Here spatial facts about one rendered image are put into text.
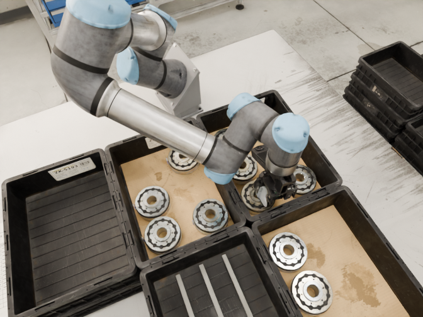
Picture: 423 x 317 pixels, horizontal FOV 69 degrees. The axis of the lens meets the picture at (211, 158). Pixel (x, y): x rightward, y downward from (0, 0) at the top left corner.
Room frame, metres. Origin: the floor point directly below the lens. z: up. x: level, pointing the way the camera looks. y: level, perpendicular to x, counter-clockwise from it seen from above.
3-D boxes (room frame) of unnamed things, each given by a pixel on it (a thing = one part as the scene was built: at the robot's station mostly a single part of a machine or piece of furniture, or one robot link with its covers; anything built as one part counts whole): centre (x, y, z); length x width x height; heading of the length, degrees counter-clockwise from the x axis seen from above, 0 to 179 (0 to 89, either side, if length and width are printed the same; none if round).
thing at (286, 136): (0.38, -0.17, 1.15); 0.09 x 0.08 x 0.11; 41
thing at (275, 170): (0.38, -0.17, 1.07); 0.08 x 0.08 x 0.05
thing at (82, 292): (0.31, 0.40, 0.92); 0.40 x 0.30 x 0.02; 20
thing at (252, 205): (0.39, -0.13, 0.86); 0.10 x 0.10 x 0.01
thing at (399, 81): (1.15, -1.02, 0.37); 0.40 x 0.30 x 0.45; 24
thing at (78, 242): (0.31, 0.40, 0.87); 0.40 x 0.30 x 0.11; 20
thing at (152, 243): (0.29, 0.15, 0.86); 0.10 x 0.10 x 0.01
